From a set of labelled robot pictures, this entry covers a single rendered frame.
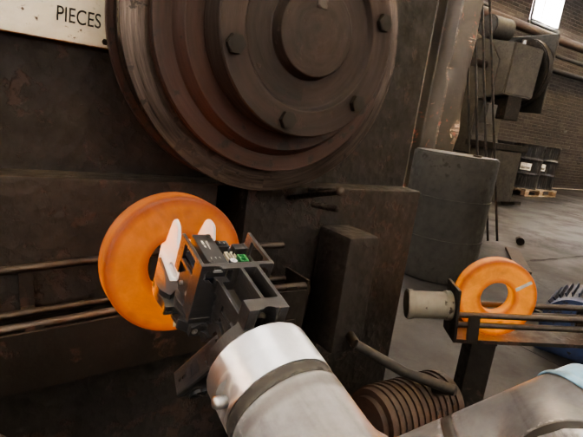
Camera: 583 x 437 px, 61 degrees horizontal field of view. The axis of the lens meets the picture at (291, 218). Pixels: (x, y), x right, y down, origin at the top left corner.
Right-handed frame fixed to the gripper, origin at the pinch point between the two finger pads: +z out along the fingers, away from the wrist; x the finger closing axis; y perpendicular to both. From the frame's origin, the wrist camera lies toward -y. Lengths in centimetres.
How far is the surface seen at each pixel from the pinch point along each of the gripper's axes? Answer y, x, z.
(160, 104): 10.0, -2.1, 18.8
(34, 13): 15.3, 11.9, 34.1
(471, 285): -12, -63, 1
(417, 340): -106, -168, 68
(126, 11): 20.1, 3.3, 21.8
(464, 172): -47, -252, 145
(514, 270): -7, -69, -2
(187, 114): 9.8, -5.3, 16.9
